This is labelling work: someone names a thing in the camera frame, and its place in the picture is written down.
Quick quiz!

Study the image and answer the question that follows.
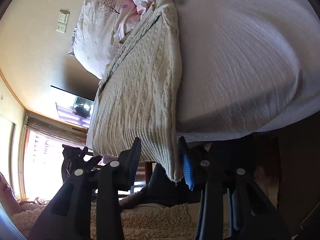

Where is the beige cable-knit sweater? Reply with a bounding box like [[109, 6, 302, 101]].
[[87, 0, 183, 181]]

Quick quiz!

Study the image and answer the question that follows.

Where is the cream shaggy rug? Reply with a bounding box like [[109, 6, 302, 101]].
[[11, 197, 233, 240]]

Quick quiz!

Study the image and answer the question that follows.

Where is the lilac bed sheet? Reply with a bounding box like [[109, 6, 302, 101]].
[[86, 0, 320, 144]]

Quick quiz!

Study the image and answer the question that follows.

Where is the white floral pillow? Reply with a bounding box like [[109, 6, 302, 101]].
[[68, 0, 140, 80]]

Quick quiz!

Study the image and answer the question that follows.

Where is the wall socket switch plate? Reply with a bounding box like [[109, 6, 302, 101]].
[[56, 10, 69, 33]]

